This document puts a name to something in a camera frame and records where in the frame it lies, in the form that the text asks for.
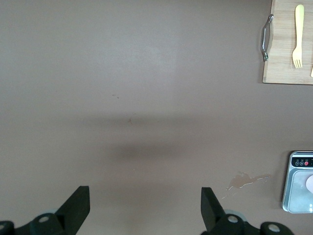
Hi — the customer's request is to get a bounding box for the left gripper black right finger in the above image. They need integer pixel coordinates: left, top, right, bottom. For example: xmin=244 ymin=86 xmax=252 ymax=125
xmin=201 ymin=187 xmax=293 ymax=235

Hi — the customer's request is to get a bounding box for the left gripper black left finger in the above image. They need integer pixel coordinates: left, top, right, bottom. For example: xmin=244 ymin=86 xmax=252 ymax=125
xmin=0 ymin=185 xmax=90 ymax=235

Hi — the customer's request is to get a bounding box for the brown liquid spill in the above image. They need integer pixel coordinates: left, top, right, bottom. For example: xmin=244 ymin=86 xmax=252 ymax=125
xmin=221 ymin=171 xmax=272 ymax=200

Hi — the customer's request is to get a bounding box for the silver digital kitchen scale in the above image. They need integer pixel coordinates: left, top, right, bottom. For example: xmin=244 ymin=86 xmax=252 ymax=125
xmin=282 ymin=151 xmax=313 ymax=214

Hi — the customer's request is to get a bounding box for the wooden cutting board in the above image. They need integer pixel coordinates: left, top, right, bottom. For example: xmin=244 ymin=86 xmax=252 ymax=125
xmin=262 ymin=0 xmax=313 ymax=86

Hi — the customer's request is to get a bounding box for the yellow plastic fork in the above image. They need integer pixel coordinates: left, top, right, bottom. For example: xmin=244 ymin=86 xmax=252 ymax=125
xmin=292 ymin=4 xmax=305 ymax=69

